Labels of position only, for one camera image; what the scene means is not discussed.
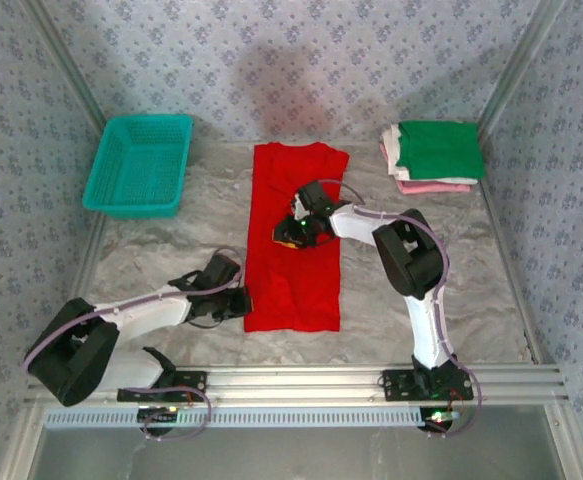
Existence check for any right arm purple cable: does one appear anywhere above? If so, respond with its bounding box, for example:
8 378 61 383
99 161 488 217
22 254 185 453
315 178 484 439

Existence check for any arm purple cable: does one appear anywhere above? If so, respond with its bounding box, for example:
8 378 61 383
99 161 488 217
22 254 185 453
315 178 484 439
22 244 247 442

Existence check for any red t-shirt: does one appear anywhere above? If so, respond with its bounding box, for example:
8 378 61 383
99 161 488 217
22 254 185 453
243 141 351 334

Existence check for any aluminium frame post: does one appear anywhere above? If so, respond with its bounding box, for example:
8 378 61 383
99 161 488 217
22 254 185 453
23 0 108 132
475 0 570 144

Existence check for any aluminium mounting rail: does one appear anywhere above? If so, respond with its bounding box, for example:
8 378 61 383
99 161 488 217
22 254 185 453
25 364 570 404

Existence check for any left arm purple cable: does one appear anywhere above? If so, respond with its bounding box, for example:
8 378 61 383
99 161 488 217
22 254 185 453
22 244 247 442

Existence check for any teal plastic basket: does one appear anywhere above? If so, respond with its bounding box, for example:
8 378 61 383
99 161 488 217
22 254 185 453
81 113 195 221

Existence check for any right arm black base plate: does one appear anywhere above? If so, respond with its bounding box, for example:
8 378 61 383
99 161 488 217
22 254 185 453
379 368 475 404

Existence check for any grey slotted cable duct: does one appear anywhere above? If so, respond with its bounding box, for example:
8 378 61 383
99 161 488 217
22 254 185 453
43 405 428 429

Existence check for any white folded t-shirt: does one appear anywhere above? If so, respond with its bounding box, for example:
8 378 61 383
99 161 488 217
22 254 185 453
379 123 478 186

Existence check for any green folded t-shirt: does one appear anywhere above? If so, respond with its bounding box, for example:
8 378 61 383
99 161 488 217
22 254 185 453
398 120 486 181

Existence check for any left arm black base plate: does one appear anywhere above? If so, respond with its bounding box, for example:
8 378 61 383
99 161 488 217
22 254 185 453
115 369 208 404

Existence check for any black controller board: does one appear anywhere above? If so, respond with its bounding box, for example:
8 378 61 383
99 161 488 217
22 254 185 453
137 406 181 434
419 406 460 434

